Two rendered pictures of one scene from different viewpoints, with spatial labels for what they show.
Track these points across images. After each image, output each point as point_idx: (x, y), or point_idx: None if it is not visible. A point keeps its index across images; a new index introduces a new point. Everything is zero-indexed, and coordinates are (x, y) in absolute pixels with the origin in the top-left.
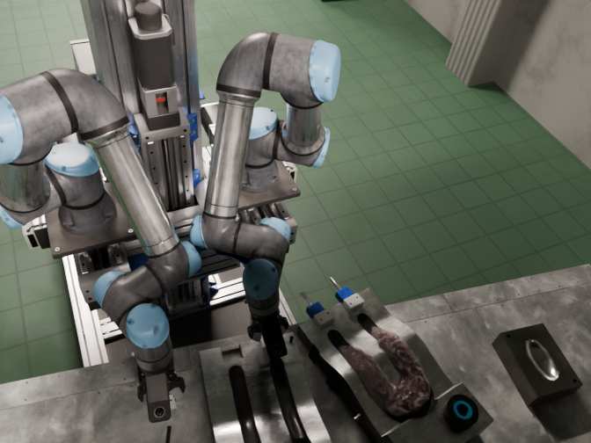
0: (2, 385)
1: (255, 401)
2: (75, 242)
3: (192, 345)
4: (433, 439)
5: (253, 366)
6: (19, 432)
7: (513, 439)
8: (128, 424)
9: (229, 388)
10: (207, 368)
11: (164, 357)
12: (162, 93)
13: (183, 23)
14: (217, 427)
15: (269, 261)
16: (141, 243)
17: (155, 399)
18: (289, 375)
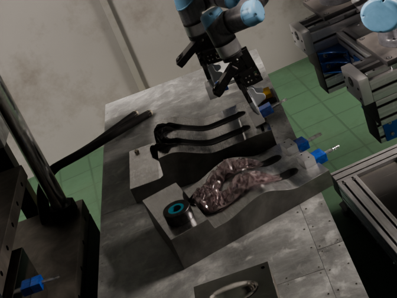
0: (259, 58)
1: (218, 128)
2: (313, 2)
3: (282, 109)
4: (165, 205)
5: (243, 119)
6: None
7: (175, 292)
8: (228, 104)
9: (229, 115)
10: (244, 103)
11: (185, 25)
12: None
13: None
14: (203, 119)
15: (217, 10)
16: None
17: (183, 52)
18: (234, 137)
